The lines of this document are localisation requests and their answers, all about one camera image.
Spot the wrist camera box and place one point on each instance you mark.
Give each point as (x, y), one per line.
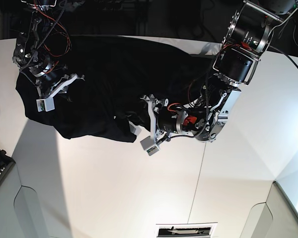
(45, 105)
(150, 146)

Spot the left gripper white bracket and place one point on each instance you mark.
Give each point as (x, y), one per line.
(157, 136)

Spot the black graphic t-shirt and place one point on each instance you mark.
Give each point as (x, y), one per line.
(114, 73)

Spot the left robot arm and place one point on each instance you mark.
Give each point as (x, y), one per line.
(249, 35)

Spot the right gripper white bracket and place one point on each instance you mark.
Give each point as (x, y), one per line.
(62, 85)

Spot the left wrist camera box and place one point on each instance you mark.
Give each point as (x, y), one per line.
(150, 146)

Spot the printed paper label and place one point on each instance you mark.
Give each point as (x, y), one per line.
(197, 230)

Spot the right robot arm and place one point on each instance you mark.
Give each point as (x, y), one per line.
(49, 60)

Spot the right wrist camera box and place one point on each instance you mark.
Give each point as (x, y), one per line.
(45, 105)

